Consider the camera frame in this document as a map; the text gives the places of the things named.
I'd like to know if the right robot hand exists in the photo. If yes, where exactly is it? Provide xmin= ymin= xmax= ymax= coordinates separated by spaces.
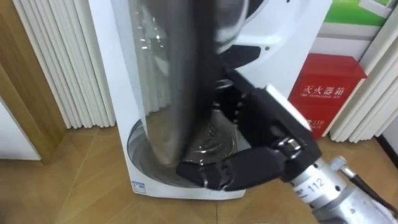
xmin=176 ymin=67 xmax=323 ymax=192

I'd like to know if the round washer door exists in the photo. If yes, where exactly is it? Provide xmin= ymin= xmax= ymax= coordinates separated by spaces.
xmin=129 ymin=0 xmax=249 ymax=170

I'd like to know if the red fire extinguisher box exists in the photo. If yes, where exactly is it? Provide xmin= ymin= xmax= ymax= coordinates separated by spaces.
xmin=287 ymin=52 xmax=368 ymax=141

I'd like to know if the white stacked washing machine tower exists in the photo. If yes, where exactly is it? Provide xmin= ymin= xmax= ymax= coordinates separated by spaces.
xmin=88 ymin=0 xmax=333 ymax=200

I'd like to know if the white pleated curtain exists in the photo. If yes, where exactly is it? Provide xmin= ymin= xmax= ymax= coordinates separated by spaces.
xmin=12 ymin=0 xmax=117 ymax=130
xmin=329 ymin=15 xmax=398 ymax=144

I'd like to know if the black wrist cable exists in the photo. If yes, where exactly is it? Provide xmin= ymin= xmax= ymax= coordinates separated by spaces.
xmin=330 ymin=155 xmax=398 ymax=216

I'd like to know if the green wall poster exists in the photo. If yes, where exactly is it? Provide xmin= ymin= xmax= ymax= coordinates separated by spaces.
xmin=323 ymin=0 xmax=398 ymax=27

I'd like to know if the wooden door frame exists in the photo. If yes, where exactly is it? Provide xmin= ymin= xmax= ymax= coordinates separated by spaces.
xmin=0 ymin=0 xmax=67 ymax=165

